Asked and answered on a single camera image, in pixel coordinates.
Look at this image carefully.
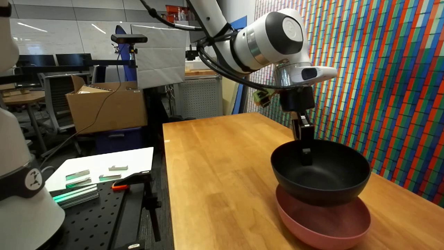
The greenish metal block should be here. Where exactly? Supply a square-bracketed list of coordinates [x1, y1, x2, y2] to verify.
[51, 183, 100, 208]

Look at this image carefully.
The black stereo camera bar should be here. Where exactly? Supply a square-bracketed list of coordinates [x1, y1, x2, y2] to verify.
[109, 33, 150, 45]

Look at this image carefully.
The pink bowl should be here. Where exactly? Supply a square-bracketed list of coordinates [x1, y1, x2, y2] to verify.
[274, 184, 373, 250]

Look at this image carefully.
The white sheet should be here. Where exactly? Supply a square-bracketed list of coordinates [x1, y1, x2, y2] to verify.
[44, 145, 155, 193]

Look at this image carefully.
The cardboard box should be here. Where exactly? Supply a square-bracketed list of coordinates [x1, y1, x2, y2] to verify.
[65, 80, 150, 136]

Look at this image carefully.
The blue camera stand pole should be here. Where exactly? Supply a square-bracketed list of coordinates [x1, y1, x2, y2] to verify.
[115, 24, 136, 84]

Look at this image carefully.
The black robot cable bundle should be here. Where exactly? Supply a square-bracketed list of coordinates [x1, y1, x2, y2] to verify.
[138, 0, 288, 91]

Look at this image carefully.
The blue panel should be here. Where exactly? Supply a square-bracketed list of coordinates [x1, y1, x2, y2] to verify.
[229, 13, 249, 115]

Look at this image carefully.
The white board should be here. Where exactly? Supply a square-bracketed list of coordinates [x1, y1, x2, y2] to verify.
[130, 23, 188, 90]

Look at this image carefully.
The grey office chair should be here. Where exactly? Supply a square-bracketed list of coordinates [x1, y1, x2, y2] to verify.
[39, 70, 94, 133]

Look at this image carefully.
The orange black bar clamp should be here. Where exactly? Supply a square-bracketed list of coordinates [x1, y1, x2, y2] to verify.
[109, 170, 163, 243]

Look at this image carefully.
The blue crate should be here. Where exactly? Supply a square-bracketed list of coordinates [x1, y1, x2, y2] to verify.
[94, 127, 145, 154]

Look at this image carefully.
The dark red bowl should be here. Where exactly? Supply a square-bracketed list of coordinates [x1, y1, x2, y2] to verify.
[269, 138, 372, 206]

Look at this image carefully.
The black computer monitor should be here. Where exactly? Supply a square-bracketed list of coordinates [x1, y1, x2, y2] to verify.
[16, 54, 58, 68]
[54, 52, 94, 68]

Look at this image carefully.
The black perforated breadboard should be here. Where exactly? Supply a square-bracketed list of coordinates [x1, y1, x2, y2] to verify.
[39, 181, 163, 250]

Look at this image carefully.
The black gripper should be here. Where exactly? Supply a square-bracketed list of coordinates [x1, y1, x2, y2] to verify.
[280, 84, 316, 166]

